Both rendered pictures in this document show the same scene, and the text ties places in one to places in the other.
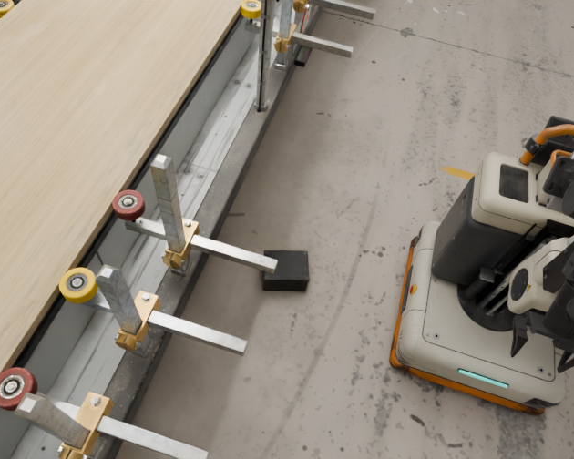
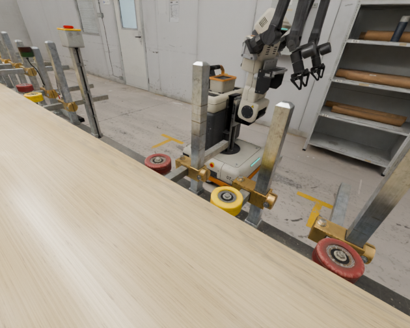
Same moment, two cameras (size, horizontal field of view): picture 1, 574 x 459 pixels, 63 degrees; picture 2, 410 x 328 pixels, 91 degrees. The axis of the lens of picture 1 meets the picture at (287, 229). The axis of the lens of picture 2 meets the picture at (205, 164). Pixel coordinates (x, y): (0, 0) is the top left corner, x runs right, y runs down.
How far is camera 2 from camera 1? 1.11 m
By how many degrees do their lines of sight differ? 48
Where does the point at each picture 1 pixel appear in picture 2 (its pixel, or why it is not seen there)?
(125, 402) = (294, 241)
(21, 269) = (194, 236)
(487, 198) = (213, 99)
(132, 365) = (266, 231)
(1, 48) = not seen: outside the picture
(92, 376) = not seen: hidden behind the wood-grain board
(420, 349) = (240, 170)
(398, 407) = not seen: hidden behind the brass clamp
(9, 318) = (256, 253)
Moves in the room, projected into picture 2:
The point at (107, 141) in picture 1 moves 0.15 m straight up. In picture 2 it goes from (79, 161) to (61, 111)
